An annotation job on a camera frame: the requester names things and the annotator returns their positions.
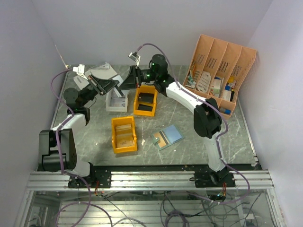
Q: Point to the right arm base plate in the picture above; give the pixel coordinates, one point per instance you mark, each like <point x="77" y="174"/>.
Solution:
<point x="209" y="180"/>

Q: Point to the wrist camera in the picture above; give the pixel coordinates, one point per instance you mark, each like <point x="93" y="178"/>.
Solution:
<point x="135" y="57"/>
<point x="80" y="71"/>

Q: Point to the white oval paint palette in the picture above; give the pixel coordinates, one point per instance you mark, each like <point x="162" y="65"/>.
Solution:
<point x="204" y="82"/>

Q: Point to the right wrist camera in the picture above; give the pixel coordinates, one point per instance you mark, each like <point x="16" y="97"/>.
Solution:
<point x="135" y="57"/>

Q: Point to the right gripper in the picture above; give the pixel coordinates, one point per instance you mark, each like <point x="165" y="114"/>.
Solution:
<point x="129" y="82"/>

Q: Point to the red white box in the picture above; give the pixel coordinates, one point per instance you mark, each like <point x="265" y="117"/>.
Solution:
<point x="215" y="88"/>

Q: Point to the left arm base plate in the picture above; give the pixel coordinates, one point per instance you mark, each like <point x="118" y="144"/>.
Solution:
<point x="99" y="177"/>

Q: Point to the aluminium rail frame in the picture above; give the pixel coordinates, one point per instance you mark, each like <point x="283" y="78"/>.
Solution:
<point x="148" y="181"/>

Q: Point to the gold cards stack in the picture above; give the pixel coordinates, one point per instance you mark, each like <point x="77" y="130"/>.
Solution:
<point x="124" y="136"/>

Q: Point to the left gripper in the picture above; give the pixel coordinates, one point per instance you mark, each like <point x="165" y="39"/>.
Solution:
<point x="103" y="86"/>

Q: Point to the silver VIP cards stack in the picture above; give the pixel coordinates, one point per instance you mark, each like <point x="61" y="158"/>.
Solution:
<point x="117" y="102"/>

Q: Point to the grey white booklet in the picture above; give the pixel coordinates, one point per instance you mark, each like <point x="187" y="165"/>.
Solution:
<point x="104" y="71"/>

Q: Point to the black cards stack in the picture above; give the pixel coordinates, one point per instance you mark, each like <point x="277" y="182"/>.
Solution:
<point x="145" y="102"/>

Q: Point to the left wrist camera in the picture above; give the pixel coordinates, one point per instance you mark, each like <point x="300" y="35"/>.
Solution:
<point x="80" y="71"/>

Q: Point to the yellow bin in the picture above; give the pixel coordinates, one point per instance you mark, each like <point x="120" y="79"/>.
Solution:
<point x="145" y="89"/>
<point x="122" y="121"/>

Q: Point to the orange file organizer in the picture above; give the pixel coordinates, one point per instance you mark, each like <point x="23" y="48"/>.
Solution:
<point x="222" y="59"/>

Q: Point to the gold card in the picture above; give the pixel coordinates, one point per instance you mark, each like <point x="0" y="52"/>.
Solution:
<point x="157" y="140"/>

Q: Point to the white bin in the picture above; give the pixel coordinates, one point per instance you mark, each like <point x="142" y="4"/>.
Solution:
<point x="111" y="94"/>

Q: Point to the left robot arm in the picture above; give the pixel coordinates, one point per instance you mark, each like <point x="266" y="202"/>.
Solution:
<point x="57" y="149"/>

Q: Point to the blue white box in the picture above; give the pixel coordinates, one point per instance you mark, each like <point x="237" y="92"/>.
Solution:
<point x="229" y="91"/>

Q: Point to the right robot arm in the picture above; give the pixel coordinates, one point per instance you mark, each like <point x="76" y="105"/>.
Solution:
<point x="207" y="120"/>

